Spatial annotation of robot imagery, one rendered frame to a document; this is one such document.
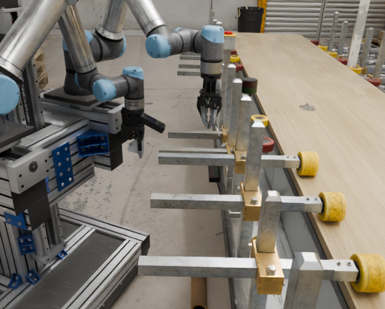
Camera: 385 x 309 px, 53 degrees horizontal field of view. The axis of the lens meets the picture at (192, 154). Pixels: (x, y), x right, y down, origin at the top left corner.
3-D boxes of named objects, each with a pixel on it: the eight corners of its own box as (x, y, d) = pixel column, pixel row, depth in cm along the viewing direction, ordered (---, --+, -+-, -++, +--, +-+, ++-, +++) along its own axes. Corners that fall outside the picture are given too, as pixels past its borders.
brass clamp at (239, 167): (233, 174, 124) (234, 160, 121) (229, 155, 136) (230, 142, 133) (252, 175, 124) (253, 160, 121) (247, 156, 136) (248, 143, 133)
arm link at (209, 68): (200, 57, 133) (223, 58, 133) (200, 70, 135) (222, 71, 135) (200, 62, 127) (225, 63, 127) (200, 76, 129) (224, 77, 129)
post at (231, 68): (221, 163, 187) (227, 65, 165) (221, 160, 190) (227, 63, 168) (228, 163, 187) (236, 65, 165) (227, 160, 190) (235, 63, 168)
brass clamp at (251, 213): (241, 221, 101) (243, 205, 99) (236, 193, 113) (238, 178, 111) (264, 221, 101) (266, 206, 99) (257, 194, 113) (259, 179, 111)
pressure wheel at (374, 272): (363, 256, 79) (347, 250, 87) (363, 296, 78) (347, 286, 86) (392, 257, 79) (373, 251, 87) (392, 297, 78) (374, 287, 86)
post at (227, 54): (217, 133, 207) (223, 49, 187) (217, 130, 212) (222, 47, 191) (226, 133, 207) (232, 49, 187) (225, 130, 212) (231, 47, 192)
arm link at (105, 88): (86, 97, 137) (111, 91, 144) (105, 105, 130) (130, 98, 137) (84, 76, 133) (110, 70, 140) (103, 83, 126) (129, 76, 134)
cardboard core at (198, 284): (190, 304, 181) (191, 260, 208) (190, 316, 185) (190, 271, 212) (207, 304, 181) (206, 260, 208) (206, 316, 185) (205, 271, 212)
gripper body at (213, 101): (198, 111, 133) (199, 76, 127) (198, 102, 141) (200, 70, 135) (220, 111, 133) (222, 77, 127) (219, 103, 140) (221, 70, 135)
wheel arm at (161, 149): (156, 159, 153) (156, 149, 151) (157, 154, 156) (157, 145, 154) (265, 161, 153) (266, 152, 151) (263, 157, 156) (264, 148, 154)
